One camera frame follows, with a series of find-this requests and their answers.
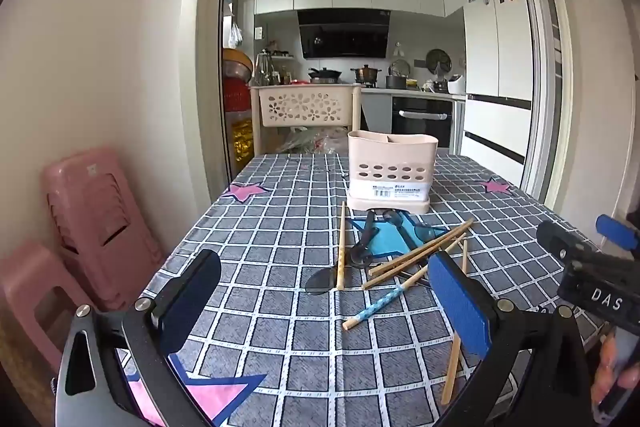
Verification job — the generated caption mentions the crumpled plastic bags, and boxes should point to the crumpled plastic bags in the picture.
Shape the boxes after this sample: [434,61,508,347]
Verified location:
[277,127,351,155]

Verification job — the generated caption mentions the dark utensil with black handle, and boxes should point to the dark utensil with black handle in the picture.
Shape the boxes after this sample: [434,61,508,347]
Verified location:
[349,209,379,269]

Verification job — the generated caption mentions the sliding door frame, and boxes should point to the sliding door frame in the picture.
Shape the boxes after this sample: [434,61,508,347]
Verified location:
[500,0,576,212]

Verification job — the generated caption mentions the black built-in oven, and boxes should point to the black built-in oven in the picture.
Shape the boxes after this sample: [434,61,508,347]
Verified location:
[391,95,455,150]

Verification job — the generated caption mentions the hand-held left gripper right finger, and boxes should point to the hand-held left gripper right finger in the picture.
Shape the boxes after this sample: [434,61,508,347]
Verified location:
[427,251,596,427]

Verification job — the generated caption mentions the large dark translucent spoon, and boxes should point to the large dark translucent spoon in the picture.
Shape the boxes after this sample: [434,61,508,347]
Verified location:
[400,222,442,249]

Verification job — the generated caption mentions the round hanging strainer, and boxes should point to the round hanging strainer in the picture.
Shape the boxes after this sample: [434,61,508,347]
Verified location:
[425,49,454,74]

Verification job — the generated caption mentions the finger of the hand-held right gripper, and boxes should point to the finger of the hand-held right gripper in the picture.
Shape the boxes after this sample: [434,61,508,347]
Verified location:
[536,220,597,269]
[596,214,640,254]

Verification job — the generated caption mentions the black range hood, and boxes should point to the black range hood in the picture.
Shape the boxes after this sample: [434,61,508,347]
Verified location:
[297,8,392,60]

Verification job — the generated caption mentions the person's right hand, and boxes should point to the person's right hand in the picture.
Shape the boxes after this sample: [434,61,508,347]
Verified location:
[590,329,640,413]

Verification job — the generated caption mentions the steel cooking pot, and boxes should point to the steel cooking pot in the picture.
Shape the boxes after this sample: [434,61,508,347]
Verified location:
[350,64,384,84]

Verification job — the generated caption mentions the grey plaid star tablecloth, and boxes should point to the grey plaid star tablecloth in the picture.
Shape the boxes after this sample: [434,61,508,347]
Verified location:
[115,152,608,427]

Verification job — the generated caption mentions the white refrigerator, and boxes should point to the white refrigerator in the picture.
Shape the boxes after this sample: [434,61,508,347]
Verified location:
[447,0,535,180]

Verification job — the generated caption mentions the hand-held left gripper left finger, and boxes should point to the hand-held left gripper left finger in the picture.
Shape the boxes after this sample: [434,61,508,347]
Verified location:
[52,248,223,427]

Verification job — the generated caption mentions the blue patterned chopstick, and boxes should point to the blue patterned chopstick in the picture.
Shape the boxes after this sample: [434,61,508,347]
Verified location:
[342,276,428,331]

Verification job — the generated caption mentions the glass jars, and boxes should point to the glass jars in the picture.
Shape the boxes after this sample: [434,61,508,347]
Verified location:
[253,49,283,86]

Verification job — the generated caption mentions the beige plastic utensil holder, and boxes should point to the beige plastic utensil holder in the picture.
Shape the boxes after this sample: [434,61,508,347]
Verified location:
[346,130,440,212]

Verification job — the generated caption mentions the black wok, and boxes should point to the black wok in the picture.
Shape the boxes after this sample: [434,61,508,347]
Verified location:
[307,67,344,84]

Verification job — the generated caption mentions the yellow basin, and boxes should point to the yellow basin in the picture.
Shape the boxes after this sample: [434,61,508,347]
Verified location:
[222,48,252,68]

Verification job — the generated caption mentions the stack of pink plastic stools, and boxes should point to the stack of pink plastic stools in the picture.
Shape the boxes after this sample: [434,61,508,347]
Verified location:
[41,147,166,313]

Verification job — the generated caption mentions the beige flower-cutout basket cart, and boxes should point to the beige flower-cutout basket cart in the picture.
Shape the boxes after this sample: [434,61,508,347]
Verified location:
[250,83,362,155]

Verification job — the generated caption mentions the small dark spoon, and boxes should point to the small dark spoon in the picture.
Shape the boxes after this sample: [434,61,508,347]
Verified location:
[381,209,408,234]

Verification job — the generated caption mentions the red plastic bucket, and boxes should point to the red plastic bucket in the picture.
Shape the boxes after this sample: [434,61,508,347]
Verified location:
[222,77,251,114]

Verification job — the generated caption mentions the plain wooden chopstick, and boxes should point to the plain wooden chopstick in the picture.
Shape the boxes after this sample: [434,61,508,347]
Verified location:
[368,232,463,278]
[440,238,470,405]
[381,219,474,269]
[361,239,460,291]
[335,201,347,292]

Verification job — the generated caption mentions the small pink plastic stool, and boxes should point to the small pink plastic stool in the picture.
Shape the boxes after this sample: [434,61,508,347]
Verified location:
[0,241,96,373]

